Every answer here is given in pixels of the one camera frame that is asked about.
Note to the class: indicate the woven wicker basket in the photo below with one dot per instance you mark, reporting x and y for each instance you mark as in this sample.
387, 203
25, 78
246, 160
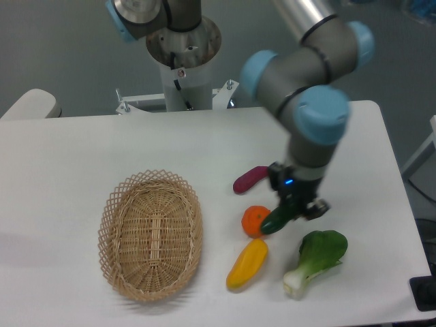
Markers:
150, 236

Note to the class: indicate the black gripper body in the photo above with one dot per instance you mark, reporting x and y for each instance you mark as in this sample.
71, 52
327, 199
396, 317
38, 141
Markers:
303, 190

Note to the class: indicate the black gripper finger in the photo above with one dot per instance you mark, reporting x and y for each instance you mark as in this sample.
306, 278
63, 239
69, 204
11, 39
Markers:
315, 209
281, 178

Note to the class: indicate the black device at edge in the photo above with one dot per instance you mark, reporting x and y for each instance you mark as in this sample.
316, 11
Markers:
423, 290

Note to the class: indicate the white frame at right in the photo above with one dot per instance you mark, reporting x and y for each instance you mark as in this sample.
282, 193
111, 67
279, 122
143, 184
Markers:
421, 155

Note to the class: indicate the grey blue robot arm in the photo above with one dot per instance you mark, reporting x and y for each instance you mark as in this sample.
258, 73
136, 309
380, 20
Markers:
295, 89

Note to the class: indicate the dark green cucumber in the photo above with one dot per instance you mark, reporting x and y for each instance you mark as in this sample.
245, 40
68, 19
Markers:
279, 217

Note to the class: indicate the orange pumpkin toy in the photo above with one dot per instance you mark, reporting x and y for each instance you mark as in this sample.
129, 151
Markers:
252, 220

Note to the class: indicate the green bok choy toy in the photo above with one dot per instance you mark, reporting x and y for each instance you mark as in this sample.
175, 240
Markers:
319, 252

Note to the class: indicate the white chair armrest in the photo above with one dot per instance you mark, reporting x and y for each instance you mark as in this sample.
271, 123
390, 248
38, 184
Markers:
34, 104

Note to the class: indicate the purple sweet potato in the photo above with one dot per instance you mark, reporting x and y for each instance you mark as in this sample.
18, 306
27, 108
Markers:
249, 179

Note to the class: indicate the yellow pepper toy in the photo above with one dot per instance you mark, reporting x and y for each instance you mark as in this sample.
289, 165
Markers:
247, 265

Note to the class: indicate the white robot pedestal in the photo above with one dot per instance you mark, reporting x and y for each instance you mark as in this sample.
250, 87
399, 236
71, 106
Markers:
185, 61

